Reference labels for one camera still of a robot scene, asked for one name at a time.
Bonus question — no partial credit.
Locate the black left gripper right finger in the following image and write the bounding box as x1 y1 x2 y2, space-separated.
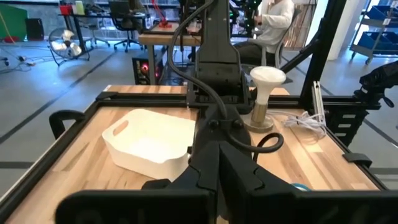
219 141 299 224

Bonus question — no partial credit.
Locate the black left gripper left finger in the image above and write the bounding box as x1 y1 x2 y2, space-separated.
141 139 220 191

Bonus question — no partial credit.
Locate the blue tape roll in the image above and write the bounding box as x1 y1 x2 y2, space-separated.
291 182 312 192

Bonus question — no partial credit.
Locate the small white plastic bin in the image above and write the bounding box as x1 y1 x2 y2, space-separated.
101 108 196 182

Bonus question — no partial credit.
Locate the white mushroom-shaped lamp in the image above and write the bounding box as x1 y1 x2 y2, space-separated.
241 65 287 134

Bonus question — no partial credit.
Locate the black computer tower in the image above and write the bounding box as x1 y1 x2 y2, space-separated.
132 46 165 85

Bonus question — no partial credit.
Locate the wooden desk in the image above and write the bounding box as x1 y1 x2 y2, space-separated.
138 22 203 85

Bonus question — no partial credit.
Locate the person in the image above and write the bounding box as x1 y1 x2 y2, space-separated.
234 0 295 66

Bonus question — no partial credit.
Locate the red desk object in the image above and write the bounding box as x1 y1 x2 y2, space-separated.
152 0 172 29

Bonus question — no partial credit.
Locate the black table clamp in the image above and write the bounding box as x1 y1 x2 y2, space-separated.
341 152 373 169
49 109 86 140

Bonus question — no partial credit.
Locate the black office chair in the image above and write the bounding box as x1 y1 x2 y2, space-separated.
108 0 147 53

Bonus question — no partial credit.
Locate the black floor fan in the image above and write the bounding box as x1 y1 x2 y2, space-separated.
48 27 91 67

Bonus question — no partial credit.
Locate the blue bin cart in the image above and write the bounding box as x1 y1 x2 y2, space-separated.
349 0 398 65

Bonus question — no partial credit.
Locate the black box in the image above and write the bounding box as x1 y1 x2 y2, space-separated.
25 17 45 41

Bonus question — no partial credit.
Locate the green panel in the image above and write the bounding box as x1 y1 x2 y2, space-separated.
0 3 29 41

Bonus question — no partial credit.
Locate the white lamp cable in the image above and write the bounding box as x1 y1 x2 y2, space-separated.
267 109 327 139

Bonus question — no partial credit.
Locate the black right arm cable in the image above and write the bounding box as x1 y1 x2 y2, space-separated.
167 0 284 162

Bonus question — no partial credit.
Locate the silver aluminium bracket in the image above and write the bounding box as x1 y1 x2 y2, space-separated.
312 81 326 125

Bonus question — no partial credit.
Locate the black camera stand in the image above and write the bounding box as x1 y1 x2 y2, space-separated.
354 60 398 110

